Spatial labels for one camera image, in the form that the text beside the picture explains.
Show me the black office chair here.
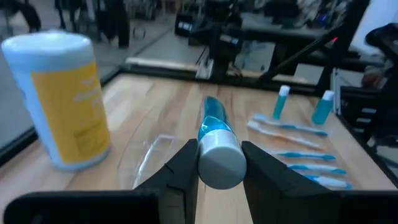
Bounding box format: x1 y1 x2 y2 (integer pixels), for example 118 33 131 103
365 23 398 138

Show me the teal mouthwash bottle white cap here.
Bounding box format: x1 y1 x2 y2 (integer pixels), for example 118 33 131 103
197 95 248 190
311 90 336 126
272 85 291 121

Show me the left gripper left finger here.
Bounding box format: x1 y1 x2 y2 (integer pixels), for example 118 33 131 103
2 138 200 224

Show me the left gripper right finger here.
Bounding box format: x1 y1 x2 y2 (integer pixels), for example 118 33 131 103
241 140 398 224

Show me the dark background workbench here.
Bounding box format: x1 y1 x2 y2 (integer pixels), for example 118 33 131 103
242 12 386 71

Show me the blue toothbrush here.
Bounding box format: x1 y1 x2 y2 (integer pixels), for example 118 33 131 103
286 163 348 175
276 151 337 162
252 113 330 138
304 174 354 190

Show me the yellow-label wipes canister white lid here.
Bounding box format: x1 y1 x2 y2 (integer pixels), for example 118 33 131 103
1 30 112 172

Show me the clear acrylic holder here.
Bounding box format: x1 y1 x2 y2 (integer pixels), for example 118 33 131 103
117 133 187 190

